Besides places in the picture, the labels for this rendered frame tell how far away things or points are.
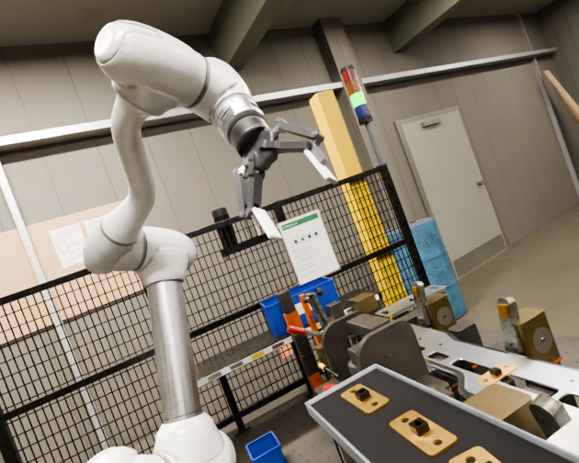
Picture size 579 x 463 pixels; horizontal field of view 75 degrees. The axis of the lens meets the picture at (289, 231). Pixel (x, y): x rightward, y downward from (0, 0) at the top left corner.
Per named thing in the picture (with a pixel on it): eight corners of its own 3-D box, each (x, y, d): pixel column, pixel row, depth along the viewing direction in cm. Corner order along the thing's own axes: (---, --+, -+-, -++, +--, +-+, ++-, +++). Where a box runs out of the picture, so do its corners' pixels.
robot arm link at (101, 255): (94, 208, 99) (142, 213, 109) (68, 245, 107) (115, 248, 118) (104, 249, 93) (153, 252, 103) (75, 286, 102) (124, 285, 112)
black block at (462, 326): (518, 412, 108) (484, 317, 108) (494, 430, 105) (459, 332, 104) (503, 406, 113) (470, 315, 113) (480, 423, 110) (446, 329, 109)
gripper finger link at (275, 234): (254, 206, 65) (251, 208, 66) (271, 236, 62) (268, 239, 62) (265, 209, 68) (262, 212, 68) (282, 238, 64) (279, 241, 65)
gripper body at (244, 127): (219, 141, 70) (240, 174, 65) (247, 105, 67) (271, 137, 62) (246, 153, 76) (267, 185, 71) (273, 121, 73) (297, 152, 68)
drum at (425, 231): (430, 303, 433) (401, 221, 431) (481, 304, 377) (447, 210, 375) (392, 327, 402) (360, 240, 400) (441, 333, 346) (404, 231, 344)
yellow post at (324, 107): (477, 452, 193) (342, 83, 188) (451, 471, 187) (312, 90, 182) (452, 437, 210) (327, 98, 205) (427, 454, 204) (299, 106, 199)
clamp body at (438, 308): (492, 390, 122) (455, 290, 122) (465, 409, 118) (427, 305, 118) (476, 385, 129) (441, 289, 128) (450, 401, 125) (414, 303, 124)
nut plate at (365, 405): (391, 401, 52) (388, 393, 52) (368, 415, 50) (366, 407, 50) (359, 384, 60) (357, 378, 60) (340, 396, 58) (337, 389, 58)
